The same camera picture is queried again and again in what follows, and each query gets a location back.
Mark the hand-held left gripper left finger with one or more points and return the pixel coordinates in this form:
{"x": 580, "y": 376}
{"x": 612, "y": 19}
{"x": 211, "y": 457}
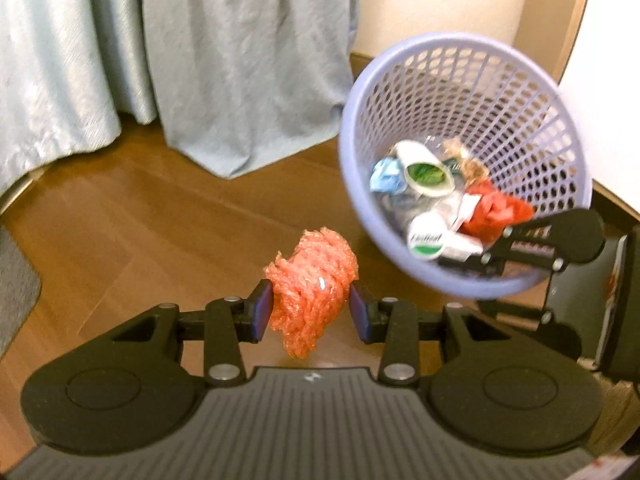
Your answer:
{"x": 263, "y": 310}

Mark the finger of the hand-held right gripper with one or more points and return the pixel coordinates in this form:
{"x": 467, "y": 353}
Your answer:
{"x": 525, "y": 256}
{"x": 515, "y": 308}

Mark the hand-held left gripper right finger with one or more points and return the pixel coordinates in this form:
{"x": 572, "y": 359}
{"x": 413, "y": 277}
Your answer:
{"x": 359, "y": 310}

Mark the orange foam fruit net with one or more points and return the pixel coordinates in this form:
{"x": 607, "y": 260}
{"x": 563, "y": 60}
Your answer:
{"x": 310, "y": 285}

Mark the red plastic bag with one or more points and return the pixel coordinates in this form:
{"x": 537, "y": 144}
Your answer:
{"x": 495, "y": 212}

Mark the crushed clear plastic bottle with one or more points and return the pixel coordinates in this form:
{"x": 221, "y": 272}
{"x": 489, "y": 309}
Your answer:
{"x": 427, "y": 240}

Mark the beige paper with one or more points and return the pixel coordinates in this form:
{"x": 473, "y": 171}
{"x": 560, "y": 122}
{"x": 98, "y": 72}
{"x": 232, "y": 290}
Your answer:
{"x": 467, "y": 160}

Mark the white paper cup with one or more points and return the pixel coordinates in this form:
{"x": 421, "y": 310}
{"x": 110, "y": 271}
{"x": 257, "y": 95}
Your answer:
{"x": 425, "y": 175}

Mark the blue face mask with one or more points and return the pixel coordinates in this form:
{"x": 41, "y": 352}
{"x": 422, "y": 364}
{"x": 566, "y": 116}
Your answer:
{"x": 386, "y": 177}

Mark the purple plastic mesh basket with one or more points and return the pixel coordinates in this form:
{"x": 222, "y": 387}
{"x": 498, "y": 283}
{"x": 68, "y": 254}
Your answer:
{"x": 347, "y": 160}

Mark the small white box green label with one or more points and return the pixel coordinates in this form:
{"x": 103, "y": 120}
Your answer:
{"x": 462, "y": 247}

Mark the white paper piece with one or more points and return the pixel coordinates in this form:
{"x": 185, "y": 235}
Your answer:
{"x": 467, "y": 207}

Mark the grey mat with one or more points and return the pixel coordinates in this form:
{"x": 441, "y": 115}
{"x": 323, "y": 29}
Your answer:
{"x": 15, "y": 290}

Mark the grey-blue cloth lace trim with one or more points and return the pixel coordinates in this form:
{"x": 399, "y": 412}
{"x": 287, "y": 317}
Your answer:
{"x": 240, "y": 60}

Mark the light blue curtain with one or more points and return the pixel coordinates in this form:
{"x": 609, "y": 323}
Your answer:
{"x": 60, "y": 60}

